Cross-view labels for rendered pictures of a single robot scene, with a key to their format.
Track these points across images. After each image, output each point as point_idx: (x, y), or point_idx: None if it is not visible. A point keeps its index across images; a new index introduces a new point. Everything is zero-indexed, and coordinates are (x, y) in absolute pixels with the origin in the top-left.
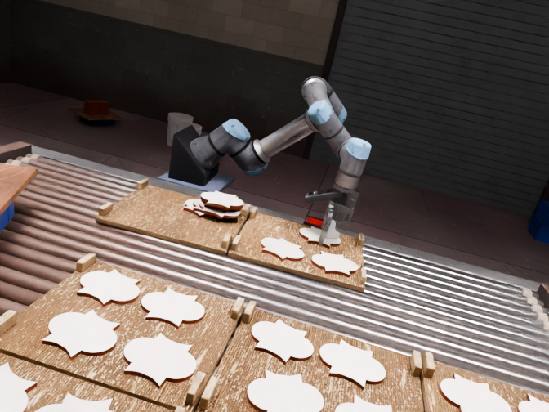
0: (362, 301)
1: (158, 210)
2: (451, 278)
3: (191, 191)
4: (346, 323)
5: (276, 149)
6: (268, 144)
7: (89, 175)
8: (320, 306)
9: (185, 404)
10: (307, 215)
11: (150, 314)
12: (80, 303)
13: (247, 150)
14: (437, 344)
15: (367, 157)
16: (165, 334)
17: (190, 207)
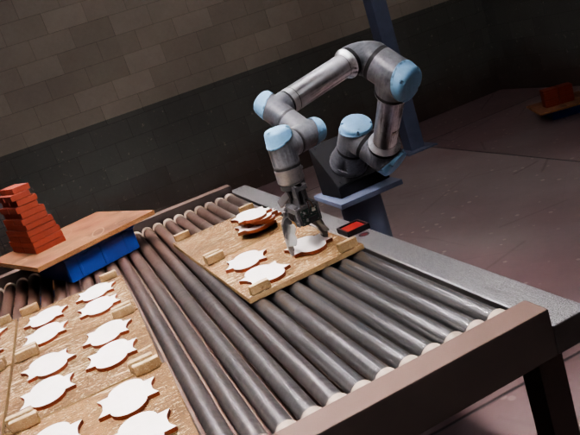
0: (238, 312)
1: (220, 232)
2: (400, 292)
3: None
4: (182, 329)
5: (381, 138)
6: (374, 135)
7: (241, 205)
8: (193, 313)
9: None
10: (356, 219)
11: (81, 309)
12: (72, 301)
13: (364, 148)
14: (222, 359)
15: (279, 146)
16: (72, 322)
17: None
